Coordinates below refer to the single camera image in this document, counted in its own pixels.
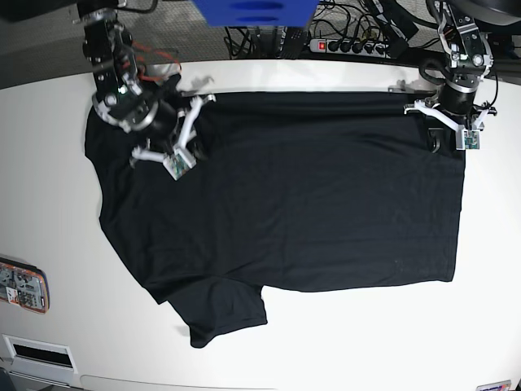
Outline black T-shirt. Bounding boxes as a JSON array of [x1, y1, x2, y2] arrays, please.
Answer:
[[85, 93, 466, 349]]

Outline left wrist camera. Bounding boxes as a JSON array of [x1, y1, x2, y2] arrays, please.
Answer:
[[455, 128, 480, 151]]

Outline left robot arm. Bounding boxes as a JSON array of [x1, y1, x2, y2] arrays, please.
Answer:
[[404, 1, 497, 153]]

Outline blue plastic bin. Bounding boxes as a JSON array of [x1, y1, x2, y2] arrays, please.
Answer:
[[193, 0, 319, 27]]

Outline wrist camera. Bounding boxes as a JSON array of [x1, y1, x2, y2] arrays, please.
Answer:
[[163, 149, 196, 180], [455, 128, 480, 151]]

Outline orange-edged circuit board case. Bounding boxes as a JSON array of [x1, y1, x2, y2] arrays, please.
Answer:
[[0, 257, 50, 314]]

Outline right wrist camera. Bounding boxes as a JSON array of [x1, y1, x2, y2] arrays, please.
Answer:
[[163, 149, 196, 180]]

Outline sticker at table edge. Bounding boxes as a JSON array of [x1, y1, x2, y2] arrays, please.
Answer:
[[475, 380, 512, 391]]

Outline white power strip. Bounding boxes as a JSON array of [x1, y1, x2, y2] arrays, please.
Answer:
[[309, 38, 389, 59]]

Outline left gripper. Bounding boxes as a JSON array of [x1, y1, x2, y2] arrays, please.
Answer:
[[404, 82, 497, 154]]

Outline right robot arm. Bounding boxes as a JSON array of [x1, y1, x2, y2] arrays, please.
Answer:
[[77, 1, 216, 178]]

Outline white table cable slot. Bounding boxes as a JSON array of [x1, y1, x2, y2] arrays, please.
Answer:
[[2, 334, 77, 373]]

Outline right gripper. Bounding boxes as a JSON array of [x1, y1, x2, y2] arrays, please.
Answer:
[[129, 94, 216, 167]]

